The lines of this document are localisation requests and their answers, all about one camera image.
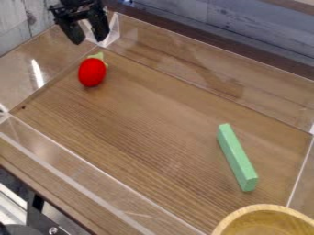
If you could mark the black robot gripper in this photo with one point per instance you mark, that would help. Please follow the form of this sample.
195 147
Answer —
70 11

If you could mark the red plush strawberry toy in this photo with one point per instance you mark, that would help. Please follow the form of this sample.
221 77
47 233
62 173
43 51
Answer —
92 70

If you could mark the green rectangular block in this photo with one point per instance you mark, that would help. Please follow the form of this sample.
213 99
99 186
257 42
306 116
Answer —
237 158

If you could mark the black metal table clamp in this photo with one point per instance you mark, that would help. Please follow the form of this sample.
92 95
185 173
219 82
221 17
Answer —
22 218

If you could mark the wooden bowl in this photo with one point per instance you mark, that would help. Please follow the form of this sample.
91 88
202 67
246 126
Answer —
265 219

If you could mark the clear acrylic enclosure walls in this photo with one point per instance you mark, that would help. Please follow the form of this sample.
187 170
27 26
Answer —
123 154

